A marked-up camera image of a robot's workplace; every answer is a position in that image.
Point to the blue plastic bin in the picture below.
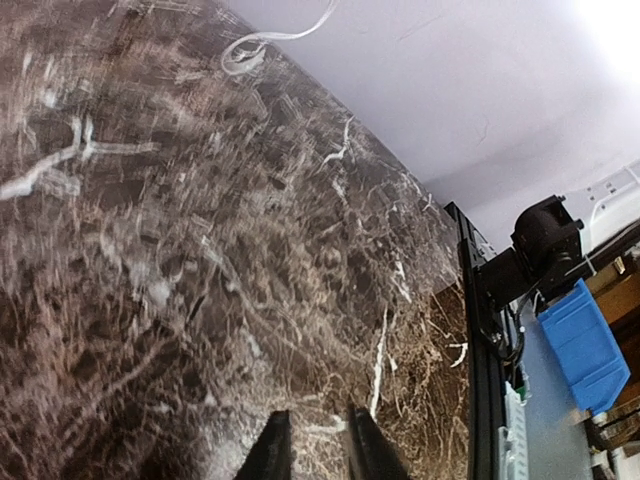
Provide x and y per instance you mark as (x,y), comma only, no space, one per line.
(588,354)

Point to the white slotted cable duct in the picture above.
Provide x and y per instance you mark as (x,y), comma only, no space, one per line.
(512,438)

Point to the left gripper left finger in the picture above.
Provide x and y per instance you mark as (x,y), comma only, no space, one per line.
(270,457)

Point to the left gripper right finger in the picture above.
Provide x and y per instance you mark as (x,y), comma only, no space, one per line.
(370,456)

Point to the black front rail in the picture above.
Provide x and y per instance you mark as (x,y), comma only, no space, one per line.
(486,370)

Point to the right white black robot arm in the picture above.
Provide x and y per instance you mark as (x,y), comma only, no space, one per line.
(546,243)

